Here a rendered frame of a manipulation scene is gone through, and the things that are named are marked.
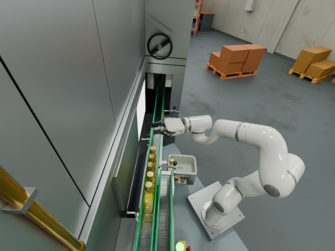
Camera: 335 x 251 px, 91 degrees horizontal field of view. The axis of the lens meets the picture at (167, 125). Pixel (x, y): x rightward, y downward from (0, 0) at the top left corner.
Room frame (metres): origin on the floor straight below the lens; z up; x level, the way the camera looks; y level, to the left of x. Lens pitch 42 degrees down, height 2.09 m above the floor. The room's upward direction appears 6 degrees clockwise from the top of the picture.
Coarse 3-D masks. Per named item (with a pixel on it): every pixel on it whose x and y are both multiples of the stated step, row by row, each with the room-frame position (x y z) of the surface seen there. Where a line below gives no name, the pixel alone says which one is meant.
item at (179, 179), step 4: (176, 176) 0.69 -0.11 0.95; (180, 176) 0.69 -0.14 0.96; (184, 176) 0.69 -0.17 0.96; (188, 176) 0.70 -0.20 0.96; (192, 176) 0.70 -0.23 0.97; (176, 180) 0.69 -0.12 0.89; (180, 180) 0.69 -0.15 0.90; (184, 180) 0.70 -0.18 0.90; (188, 180) 0.69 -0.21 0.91; (192, 180) 0.70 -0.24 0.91; (188, 184) 0.69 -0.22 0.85; (192, 184) 0.70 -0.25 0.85
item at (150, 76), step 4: (148, 76) 1.61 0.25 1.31; (152, 76) 1.61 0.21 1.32; (168, 76) 1.60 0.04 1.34; (148, 80) 1.61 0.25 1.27; (152, 80) 1.61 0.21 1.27; (168, 80) 1.60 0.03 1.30; (148, 84) 1.61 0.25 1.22; (152, 84) 1.61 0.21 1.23; (168, 84) 1.60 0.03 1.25; (148, 88) 1.61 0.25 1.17; (152, 88) 1.61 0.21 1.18
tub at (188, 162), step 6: (168, 156) 0.83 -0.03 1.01; (174, 156) 0.85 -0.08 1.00; (180, 156) 0.85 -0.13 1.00; (186, 156) 0.85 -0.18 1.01; (192, 156) 0.86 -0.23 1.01; (168, 162) 0.77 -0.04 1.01; (180, 162) 0.84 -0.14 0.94; (186, 162) 0.84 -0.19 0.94; (192, 162) 0.83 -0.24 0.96; (168, 168) 0.72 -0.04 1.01; (180, 168) 0.78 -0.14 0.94; (186, 168) 0.78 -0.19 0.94; (192, 168) 0.78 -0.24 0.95
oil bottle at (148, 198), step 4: (144, 188) 0.42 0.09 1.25; (152, 188) 0.42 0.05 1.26; (144, 192) 0.40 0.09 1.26; (152, 192) 0.40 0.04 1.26; (144, 196) 0.38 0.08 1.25; (148, 196) 0.38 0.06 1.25; (152, 196) 0.38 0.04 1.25; (144, 200) 0.37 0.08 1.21; (148, 200) 0.38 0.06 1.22; (152, 200) 0.38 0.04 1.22; (144, 204) 0.37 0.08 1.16; (148, 204) 0.38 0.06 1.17; (152, 204) 0.38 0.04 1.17; (144, 208) 0.37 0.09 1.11; (148, 208) 0.38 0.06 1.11; (152, 208) 0.38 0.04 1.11; (148, 212) 0.38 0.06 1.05
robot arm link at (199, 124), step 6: (192, 120) 0.69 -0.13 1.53; (198, 120) 0.70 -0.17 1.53; (204, 120) 0.70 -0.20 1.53; (210, 120) 0.71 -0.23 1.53; (192, 126) 0.66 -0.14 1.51; (198, 126) 0.67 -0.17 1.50; (204, 126) 0.68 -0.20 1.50; (210, 126) 0.69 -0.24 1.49; (192, 132) 0.67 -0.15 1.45; (198, 132) 0.66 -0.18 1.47
